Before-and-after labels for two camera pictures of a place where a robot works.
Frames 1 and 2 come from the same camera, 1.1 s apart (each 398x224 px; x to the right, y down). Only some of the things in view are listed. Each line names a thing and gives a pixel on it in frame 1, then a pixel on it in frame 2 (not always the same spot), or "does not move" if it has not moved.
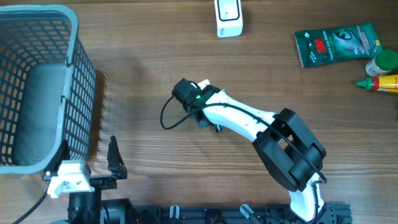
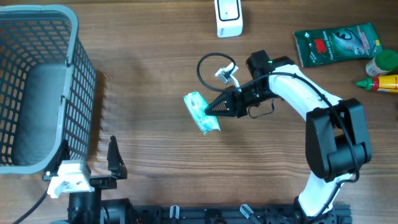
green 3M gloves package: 337,45 does not move
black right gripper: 202,124 -> 239,108
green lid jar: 384,61 does not move
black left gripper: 115,165 does not move
